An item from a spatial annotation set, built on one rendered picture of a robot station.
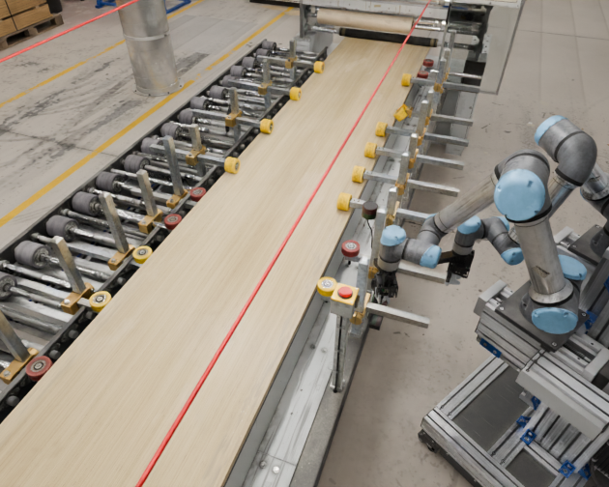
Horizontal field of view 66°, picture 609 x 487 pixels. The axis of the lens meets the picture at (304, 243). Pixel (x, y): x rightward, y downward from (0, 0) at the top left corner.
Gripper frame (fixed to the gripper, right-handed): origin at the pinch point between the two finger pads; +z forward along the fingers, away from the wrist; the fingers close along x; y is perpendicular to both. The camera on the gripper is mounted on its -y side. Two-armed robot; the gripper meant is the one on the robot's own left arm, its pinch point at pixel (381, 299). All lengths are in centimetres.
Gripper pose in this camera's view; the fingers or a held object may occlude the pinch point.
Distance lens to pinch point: 179.1
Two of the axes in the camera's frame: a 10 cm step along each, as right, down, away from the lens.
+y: 0.2, 6.7, -7.4
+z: 0.0, 7.4, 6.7
